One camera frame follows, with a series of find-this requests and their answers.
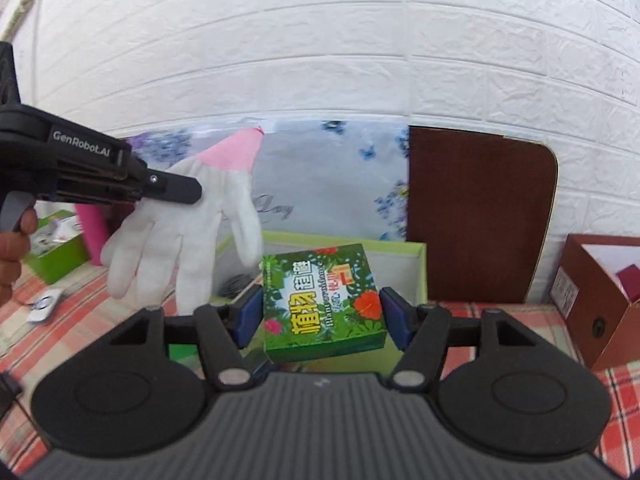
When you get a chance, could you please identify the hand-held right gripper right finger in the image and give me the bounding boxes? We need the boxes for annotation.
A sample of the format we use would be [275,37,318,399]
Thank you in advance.
[379,287,531,391]

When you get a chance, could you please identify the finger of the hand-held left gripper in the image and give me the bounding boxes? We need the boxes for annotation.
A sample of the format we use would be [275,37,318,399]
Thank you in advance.
[142,170,203,205]

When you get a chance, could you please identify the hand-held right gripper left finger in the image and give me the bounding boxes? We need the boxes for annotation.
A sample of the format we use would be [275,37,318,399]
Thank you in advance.
[107,287,266,392]

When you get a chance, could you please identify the light green cardboard box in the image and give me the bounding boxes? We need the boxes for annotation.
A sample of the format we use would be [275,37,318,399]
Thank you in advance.
[167,230,428,376]

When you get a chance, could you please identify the pink-cuffed white glove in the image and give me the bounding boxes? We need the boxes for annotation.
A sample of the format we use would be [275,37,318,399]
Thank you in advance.
[100,127,266,311]

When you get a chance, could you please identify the green floral box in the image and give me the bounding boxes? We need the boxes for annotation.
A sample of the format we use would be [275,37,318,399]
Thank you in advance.
[261,243,387,365]

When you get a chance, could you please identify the person's left hand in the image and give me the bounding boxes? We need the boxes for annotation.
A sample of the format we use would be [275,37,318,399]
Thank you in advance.
[0,208,39,306]

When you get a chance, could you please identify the pink insulated bottle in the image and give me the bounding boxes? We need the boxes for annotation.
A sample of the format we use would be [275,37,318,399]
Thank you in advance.
[75,203,112,267]

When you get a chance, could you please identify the dark green cardboard box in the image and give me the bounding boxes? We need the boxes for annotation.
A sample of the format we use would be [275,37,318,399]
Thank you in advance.
[22,212,91,286]

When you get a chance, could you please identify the brown wooden board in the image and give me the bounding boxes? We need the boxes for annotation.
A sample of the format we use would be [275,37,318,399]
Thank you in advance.
[407,126,559,305]

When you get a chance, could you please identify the white round-marked device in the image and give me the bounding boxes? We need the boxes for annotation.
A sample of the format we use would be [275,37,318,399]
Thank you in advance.
[27,287,63,326]

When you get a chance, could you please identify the brown shoe box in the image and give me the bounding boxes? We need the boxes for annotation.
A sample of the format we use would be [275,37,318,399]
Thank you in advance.
[549,233,640,372]

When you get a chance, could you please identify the plaid tablecloth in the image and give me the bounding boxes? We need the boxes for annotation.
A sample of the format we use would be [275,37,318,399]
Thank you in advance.
[0,260,640,478]

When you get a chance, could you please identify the floral wall poster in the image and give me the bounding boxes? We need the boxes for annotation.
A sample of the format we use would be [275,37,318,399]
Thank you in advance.
[117,119,411,261]

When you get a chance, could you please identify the black cable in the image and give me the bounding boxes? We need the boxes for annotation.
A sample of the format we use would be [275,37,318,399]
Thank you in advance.
[0,371,24,413]

